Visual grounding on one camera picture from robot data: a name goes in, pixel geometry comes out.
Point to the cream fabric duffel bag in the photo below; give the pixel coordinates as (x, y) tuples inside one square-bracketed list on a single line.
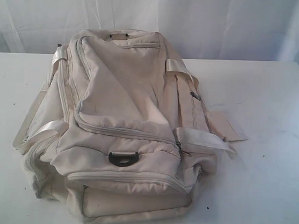
[(119, 131)]

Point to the white backdrop curtain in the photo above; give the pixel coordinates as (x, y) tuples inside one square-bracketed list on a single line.
[(206, 29)]

